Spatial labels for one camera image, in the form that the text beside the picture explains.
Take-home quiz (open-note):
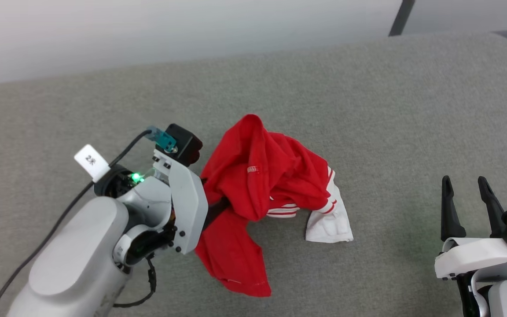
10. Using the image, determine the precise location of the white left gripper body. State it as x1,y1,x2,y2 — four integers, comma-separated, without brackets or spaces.
151,150,210,256

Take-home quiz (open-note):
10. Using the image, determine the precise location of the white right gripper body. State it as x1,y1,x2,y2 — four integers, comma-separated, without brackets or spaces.
434,237,507,281

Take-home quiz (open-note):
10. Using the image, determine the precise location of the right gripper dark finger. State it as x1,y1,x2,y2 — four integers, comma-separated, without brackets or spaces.
441,175,467,242
477,176,507,239

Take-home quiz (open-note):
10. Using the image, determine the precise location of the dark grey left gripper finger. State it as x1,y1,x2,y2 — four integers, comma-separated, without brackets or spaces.
202,197,231,230

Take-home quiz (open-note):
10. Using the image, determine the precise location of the red Bulls 23 jersey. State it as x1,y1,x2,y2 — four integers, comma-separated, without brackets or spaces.
194,114,354,298

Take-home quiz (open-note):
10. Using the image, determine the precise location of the grey fabric sofa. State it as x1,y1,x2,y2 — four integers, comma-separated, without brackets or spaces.
0,31,507,317

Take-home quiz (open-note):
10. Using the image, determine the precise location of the dark slanted pole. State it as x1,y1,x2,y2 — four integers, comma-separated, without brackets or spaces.
388,0,416,37

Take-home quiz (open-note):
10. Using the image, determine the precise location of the teal left camera cable connector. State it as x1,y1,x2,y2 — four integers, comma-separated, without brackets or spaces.
144,127,177,152

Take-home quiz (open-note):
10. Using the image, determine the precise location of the short black looped cable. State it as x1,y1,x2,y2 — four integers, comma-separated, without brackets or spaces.
113,254,157,309

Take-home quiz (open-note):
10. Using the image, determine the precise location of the long black left arm cable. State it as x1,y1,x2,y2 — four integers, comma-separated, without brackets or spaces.
0,129,154,317

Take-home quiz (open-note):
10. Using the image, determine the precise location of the white cable label tag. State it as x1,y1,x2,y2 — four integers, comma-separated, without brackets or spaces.
74,144,111,183

